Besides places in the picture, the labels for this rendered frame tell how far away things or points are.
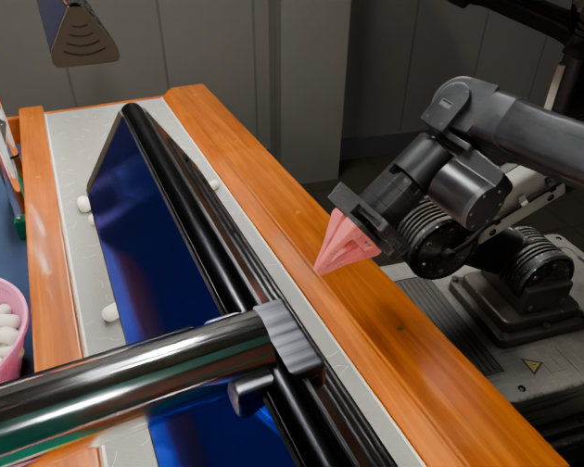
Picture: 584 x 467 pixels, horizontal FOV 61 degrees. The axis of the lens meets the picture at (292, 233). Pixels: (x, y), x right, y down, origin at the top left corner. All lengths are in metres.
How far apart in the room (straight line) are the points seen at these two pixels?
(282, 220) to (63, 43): 0.41
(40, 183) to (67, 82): 1.37
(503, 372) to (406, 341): 0.44
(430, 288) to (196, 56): 1.57
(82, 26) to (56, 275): 0.34
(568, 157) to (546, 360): 0.64
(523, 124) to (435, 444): 0.34
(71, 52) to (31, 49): 1.66
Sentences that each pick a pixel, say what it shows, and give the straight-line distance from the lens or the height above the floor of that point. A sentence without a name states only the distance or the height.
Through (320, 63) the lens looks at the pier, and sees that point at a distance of 2.29.
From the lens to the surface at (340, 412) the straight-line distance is 0.17.
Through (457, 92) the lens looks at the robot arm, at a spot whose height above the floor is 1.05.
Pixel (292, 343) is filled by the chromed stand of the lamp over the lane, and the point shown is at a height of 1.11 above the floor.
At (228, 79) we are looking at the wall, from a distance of 2.42.
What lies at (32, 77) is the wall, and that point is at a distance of 2.40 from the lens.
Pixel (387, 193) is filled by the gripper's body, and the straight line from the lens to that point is 0.58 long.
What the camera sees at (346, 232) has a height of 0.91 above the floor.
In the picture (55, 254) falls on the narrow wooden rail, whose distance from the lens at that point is 0.84.
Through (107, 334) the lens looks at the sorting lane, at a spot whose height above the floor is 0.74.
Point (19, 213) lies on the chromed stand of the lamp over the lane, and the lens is 1.05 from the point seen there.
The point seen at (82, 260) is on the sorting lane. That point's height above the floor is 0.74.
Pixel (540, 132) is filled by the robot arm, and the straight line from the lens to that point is 0.55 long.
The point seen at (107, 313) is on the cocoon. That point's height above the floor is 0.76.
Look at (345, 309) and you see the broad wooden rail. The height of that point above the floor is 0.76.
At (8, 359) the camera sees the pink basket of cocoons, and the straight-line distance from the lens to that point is 0.69.
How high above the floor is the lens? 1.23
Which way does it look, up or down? 35 degrees down
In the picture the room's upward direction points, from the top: 1 degrees clockwise
